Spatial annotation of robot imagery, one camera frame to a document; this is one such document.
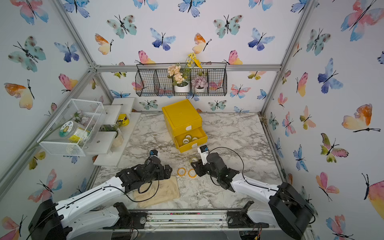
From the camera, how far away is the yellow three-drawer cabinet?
2.89 feet

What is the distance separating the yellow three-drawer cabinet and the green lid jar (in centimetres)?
41

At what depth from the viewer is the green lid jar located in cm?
64
